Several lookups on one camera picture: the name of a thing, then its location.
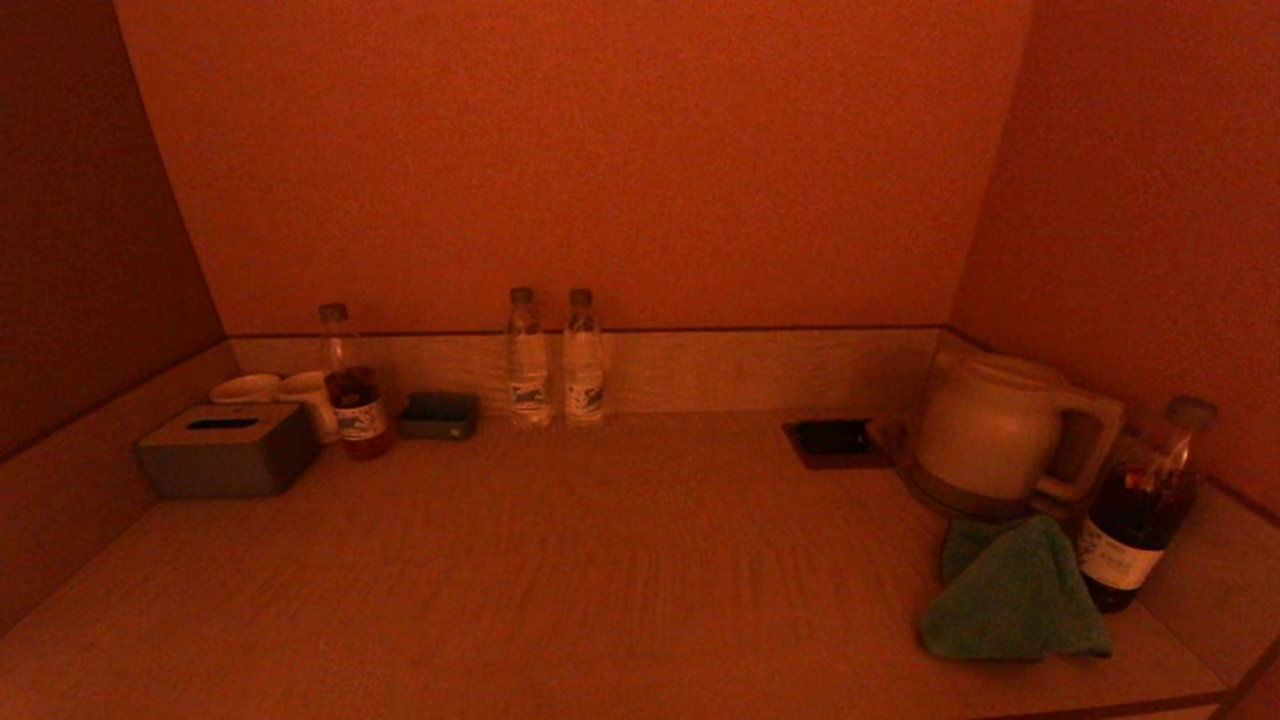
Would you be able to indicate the teal microfibre cloth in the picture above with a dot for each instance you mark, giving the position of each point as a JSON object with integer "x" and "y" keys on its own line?
{"x": 1010, "y": 600}

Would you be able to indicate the clear water bottle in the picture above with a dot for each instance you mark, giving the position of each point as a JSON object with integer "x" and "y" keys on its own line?
{"x": 528, "y": 370}
{"x": 583, "y": 370}

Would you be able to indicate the small teal tray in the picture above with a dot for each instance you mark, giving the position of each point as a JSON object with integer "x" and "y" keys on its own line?
{"x": 438, "y": 416}

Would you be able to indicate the black pop-up power socket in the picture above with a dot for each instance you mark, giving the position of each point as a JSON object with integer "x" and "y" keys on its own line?
{"x": 835, "y": 442}

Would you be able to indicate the amber tea bottle blue label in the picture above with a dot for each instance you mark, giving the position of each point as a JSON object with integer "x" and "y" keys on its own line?
{"x": 357, "y": 417}

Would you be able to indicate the white ceramic mug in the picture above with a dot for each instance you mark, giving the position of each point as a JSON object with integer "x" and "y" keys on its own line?
{"x": 243, "y": 387}
{"x": 307, "y": 397}

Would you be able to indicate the cream electric kettle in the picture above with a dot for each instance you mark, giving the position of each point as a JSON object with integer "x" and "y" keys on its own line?
{"x": 990, "y": 430}

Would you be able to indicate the teal tissue box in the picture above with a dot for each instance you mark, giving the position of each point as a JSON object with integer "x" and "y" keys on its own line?
{"x": 225, "y": 455}

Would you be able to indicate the dark tea bottle white label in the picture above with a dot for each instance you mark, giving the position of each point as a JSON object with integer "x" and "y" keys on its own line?
{"x": 1135, "y": 530}

